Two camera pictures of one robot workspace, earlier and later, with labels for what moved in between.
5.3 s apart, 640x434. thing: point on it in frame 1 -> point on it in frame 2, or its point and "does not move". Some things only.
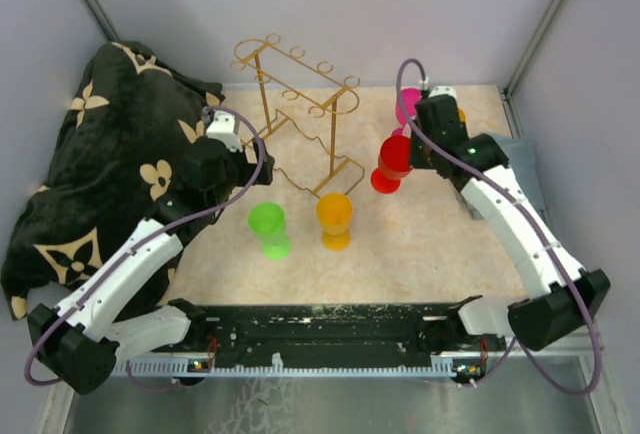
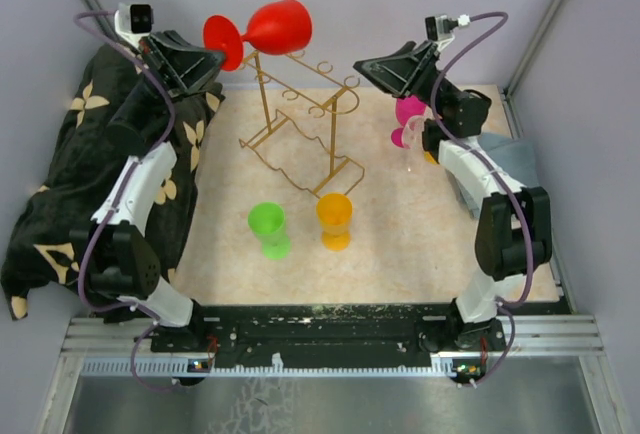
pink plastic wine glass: [407, 102] does not move
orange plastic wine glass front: [334, 211] does not move
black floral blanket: [112, 167] does not move
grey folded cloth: [523, 166] does not move
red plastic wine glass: [394, 164] -> [278, 27]
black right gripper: [416, 160] -> [403, 73]
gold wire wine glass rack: [303, 96] does not move
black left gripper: [250, 170] -> [180, 67]
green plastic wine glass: [267, 219] does not move
